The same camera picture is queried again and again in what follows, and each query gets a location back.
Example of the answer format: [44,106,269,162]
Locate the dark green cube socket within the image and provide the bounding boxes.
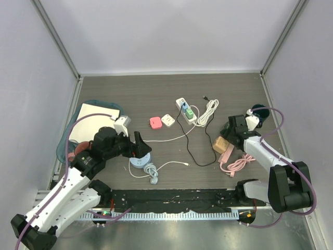
[220,122,230,137]

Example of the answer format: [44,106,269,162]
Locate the white power strip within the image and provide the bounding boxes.
[175,97,197,124]

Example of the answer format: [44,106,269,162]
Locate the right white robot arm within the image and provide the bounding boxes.
[223,115,316,214]

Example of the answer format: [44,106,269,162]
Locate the green plug adapter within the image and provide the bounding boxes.
[185,108,194,120]

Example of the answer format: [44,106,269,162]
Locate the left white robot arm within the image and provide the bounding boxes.
[10,127,152,249]

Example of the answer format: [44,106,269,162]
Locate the blue plug adapter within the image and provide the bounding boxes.
[181,102,188,113]

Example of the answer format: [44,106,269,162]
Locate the thin black cable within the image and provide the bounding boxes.
[176,95,218,167]

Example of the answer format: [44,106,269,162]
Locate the white square plug adapter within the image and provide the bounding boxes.
[161,114,175,128]

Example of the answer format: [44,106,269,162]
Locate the pink square plug adapter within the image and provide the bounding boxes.
[149,117,163,130]

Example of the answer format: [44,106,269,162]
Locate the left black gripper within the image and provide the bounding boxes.
[104,129,151,160]

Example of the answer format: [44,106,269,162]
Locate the thin white usb cable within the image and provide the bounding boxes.
[129,105,201,179]

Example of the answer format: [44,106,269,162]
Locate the dark green mug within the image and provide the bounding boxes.
[252,104,270,129]

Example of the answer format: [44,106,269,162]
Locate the pink power strip with cable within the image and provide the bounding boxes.
[218,144,255,178]

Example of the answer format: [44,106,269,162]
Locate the white coiled cable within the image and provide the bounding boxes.
[194,99,220,128]

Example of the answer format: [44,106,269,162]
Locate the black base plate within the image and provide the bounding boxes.
[95,189,266,214]

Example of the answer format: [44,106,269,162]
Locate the white paper pad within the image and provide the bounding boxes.
[69,104,120,143]

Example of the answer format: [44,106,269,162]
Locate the teal plastic bin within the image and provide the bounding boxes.
[56,99,125,165]

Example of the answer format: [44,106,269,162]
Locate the round blue power socket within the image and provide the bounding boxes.
[129,153,158,185]

